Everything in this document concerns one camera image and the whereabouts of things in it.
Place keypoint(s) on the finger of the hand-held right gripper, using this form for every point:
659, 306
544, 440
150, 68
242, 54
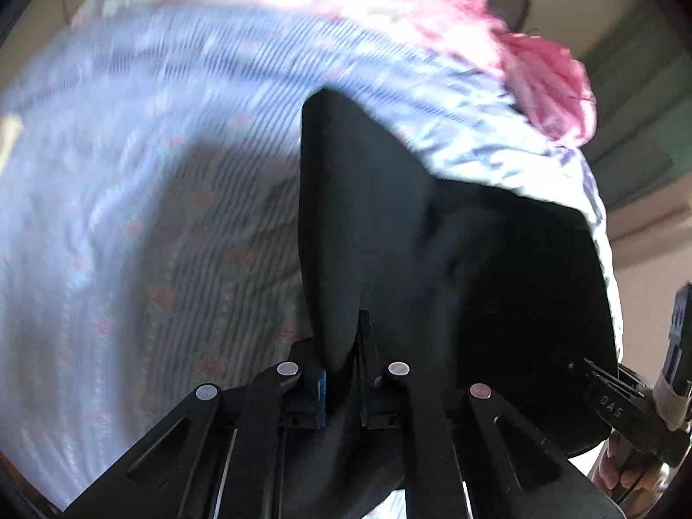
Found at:
600, 373

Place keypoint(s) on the person's right hand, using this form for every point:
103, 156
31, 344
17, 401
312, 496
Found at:
621, 470

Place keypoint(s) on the black pants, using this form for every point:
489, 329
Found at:
378, 227

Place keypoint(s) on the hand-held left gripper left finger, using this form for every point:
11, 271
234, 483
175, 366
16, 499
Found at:
321, 394

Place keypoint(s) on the pink satin blanket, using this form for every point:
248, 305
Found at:
540, 81

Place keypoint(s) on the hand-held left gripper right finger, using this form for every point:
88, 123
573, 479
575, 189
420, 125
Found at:
427, 443

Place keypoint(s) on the green curtain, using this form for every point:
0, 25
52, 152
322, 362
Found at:
638, 92

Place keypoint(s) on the blue striped floral bedsheet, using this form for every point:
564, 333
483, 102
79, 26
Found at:
135, 227

